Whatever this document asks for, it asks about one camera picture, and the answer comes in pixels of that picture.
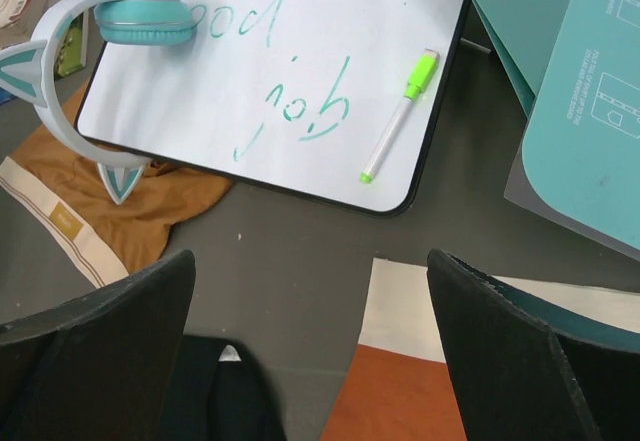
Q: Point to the green whiteboard marker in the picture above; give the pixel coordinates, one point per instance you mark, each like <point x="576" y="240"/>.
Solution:
<point x="417" y="82"/>

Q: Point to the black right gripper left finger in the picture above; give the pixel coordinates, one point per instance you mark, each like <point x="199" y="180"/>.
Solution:
<point x="98" y="366"/>

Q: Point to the mustard brown underwear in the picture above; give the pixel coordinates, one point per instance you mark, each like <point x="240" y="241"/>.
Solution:
<point x="54" y="198"/>

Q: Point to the orange underwear white waistband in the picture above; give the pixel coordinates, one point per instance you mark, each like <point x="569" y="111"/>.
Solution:
<point x="398" y="385"/>

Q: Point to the white dry-erase board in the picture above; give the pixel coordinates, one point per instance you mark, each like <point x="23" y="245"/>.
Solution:
<point x="291" y="94"/>

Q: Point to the black ribbed underwear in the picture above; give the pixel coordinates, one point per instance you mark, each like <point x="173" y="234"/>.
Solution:
<point x="218" y="391"/>

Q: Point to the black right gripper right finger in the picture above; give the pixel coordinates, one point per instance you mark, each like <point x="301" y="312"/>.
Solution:
<point x="523" y="368"/>

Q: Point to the dark teal folding board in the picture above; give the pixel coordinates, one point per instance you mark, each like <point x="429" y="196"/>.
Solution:
<point x="523" y="33"/>

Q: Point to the red cover book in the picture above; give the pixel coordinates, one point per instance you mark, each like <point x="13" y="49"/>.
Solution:
<point x="19" y="19"/>

